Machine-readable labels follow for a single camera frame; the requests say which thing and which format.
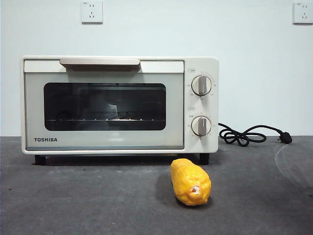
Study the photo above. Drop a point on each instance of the cream timer knob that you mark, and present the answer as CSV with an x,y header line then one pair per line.
x,y
201,126

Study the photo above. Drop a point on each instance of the white wall socket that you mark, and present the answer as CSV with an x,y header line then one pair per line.
x,y
92,12
303,13

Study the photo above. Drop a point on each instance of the cream Toshiba toaster oven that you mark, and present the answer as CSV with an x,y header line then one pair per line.
x,y
213,109

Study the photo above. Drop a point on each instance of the yellow corn cob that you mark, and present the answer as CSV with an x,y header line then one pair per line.
x,y
188,181

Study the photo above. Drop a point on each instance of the cream temperature knob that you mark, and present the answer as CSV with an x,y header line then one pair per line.
x,y
201,85

